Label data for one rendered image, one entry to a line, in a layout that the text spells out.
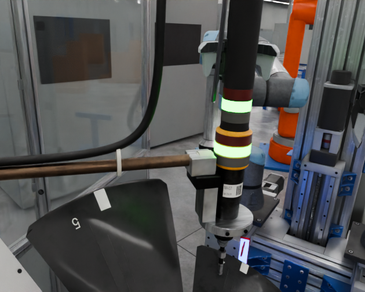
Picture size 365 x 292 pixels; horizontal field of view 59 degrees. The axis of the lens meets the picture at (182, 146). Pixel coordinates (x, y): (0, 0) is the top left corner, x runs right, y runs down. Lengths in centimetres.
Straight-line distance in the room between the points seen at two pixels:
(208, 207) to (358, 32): 96
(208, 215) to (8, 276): 40
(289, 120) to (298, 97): 351
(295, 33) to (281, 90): 363
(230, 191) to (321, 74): 92
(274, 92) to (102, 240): 54
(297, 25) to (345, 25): 320
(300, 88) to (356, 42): 44
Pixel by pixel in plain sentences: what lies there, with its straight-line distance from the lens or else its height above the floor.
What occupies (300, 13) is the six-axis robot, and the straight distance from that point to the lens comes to 439.
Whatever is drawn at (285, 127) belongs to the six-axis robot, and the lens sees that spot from 438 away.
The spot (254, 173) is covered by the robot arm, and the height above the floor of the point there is 119.
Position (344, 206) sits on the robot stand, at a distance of 139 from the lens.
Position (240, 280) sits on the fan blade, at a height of 119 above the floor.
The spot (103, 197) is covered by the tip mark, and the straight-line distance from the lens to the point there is 52.
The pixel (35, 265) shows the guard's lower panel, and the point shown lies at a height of 88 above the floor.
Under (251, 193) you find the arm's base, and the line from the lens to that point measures 126.
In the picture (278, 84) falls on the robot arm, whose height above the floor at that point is 156.
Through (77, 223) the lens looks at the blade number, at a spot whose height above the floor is 141.
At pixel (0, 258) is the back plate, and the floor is 130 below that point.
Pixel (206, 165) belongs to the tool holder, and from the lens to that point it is 37.
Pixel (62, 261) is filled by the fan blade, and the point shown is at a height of 137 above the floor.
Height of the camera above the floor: 169
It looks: 20 degrees down
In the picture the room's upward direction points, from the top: 2 degrees clockwise
